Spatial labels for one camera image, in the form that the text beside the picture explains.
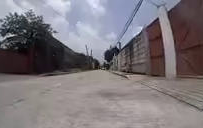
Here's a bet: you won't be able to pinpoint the dark tree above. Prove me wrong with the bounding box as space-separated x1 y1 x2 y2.
103 45 121 64

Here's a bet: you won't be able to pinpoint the utility pole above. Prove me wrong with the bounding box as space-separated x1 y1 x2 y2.
84 44 90 70

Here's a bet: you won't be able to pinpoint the grey concrete road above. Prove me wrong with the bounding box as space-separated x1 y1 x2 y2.
0 69 203 128

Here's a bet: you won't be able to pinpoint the dark long building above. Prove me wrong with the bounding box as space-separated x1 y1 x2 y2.
33 35 100 74

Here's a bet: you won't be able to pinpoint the white concrete gate pillar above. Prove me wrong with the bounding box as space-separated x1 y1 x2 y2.
157 4 178 80

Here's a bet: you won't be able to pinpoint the large leafy tree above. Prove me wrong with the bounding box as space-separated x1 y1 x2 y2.
0 9 58 53

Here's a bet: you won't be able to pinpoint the grey concrete driveway apron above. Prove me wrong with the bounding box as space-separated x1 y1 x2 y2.
110 70 203 116

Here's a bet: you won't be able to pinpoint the red-brown metal gate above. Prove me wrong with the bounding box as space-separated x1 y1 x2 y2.
145 0 203 80

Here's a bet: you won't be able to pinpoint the grey block wall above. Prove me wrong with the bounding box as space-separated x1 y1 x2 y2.
110 27 152 75

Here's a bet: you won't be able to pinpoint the overhead wires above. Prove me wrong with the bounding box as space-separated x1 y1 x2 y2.
114 0 145 46

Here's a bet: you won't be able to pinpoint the dark red wall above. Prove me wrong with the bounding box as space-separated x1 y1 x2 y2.
0 45 35 75

